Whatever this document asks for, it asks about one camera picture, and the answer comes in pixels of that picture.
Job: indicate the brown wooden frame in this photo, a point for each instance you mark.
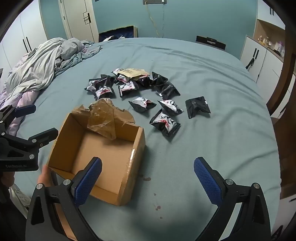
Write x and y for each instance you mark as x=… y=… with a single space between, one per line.
x=285 y=69

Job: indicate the white wardrobe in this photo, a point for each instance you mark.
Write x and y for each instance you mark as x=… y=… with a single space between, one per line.
x=30 y=27

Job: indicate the pile of snack packets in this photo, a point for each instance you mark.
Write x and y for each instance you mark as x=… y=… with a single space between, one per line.
x=166 y=120

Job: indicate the person's left hand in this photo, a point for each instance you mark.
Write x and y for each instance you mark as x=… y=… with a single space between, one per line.
x=45 y=176

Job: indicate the dark blue open box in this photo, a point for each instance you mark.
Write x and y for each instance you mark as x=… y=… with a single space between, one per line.
x=122 y=32

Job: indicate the crumpled grey blanket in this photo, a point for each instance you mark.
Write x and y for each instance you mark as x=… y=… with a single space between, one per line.
x=39 y=62

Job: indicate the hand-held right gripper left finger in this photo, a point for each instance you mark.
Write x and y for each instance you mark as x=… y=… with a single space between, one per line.
x=89 y=178

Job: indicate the beige paper sachet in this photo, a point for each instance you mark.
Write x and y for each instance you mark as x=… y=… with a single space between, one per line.
x=133 y=73

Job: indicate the pale pink quilt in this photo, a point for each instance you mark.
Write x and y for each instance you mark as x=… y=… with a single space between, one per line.
x=13 y=97

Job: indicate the brown cardboard box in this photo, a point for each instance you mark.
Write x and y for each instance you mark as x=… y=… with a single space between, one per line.
x=104 y=150

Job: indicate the small bottles on shelf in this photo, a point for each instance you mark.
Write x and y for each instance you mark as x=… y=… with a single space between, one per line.
x=270 y=42

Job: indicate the white room door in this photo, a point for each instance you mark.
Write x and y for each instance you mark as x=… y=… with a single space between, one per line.
x=76 y=18

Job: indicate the white storage cabinet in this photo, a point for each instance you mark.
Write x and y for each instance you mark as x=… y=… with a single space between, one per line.
x=263 y=67

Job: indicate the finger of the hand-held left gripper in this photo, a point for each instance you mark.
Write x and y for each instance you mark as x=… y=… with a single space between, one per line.
x=45 y=136
x=24 y=110

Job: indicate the wall socket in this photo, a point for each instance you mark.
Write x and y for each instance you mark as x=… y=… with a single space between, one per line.
x=153 y=1

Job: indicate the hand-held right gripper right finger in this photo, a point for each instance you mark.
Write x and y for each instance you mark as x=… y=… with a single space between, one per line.
x=207 y=180

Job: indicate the bed with teal sheet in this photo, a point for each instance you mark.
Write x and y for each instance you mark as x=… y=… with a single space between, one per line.
x=208 y=92

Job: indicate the black bag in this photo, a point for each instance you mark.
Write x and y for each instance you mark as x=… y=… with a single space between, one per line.
x=210 y=41

